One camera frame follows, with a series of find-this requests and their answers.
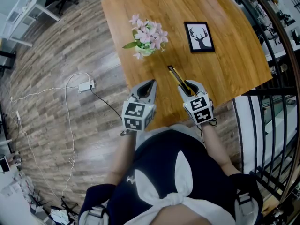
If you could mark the grey shorts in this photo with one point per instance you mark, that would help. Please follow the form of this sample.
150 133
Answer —
185 129

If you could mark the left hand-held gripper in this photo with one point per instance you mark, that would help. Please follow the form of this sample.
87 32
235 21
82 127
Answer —
134 116

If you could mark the yellow black utility knife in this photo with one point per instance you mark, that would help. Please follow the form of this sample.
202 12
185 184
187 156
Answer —
175 76

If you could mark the person's right forearm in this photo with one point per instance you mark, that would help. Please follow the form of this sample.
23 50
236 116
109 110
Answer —
219 149

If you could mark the white desk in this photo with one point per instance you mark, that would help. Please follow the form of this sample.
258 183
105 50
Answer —
25 10

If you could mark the navy top with white bow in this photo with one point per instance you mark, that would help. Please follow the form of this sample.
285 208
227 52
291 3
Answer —
164 160

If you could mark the black framed deer picture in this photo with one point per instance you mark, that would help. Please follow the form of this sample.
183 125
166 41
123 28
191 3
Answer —
199 37

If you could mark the black folding stand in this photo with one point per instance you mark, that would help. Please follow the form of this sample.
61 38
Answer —
68 207

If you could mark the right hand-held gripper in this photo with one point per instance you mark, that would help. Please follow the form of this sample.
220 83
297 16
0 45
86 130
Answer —
200 110

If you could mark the wooden table with white legs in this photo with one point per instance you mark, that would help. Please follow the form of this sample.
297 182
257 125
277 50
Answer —
229 62

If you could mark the person's left forearm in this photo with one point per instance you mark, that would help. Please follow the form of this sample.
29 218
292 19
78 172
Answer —
122 156

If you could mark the black railing with wooden handrail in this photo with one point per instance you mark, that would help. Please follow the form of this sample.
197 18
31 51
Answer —
283 102

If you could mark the pink flowers in white pot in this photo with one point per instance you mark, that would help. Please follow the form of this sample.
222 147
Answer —
150 35

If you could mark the white power strip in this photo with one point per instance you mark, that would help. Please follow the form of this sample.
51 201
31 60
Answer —
86 86

